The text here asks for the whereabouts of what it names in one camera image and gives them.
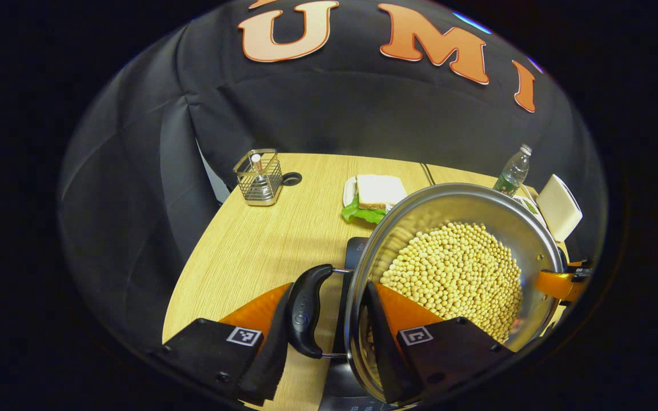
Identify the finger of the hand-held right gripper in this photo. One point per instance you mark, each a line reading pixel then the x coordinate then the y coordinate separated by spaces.
pixel 554 283

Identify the clear plastic water bottle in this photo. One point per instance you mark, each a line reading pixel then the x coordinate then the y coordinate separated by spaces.
pixel 513 171

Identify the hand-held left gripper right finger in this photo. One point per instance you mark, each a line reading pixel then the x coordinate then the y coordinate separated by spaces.
pixel 383 354

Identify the black induction cooktop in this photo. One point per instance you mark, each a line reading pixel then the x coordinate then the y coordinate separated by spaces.
pixel 337 388

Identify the black backdrop cloth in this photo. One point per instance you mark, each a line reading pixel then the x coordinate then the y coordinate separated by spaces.
pixel 334 114

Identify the pile of soybeans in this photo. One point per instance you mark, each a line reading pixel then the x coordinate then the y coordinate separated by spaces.
pixel 454 274

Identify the white toaster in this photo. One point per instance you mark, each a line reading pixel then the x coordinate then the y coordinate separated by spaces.
pixel 560 208

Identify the sandwich with lettuce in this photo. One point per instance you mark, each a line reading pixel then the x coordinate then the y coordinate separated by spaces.
pixel 380 191

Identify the small clear bottle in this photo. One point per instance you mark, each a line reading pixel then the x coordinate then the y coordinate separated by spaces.
pixel 256 162

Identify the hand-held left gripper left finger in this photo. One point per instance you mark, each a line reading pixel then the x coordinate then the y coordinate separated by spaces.
pixel 269 365

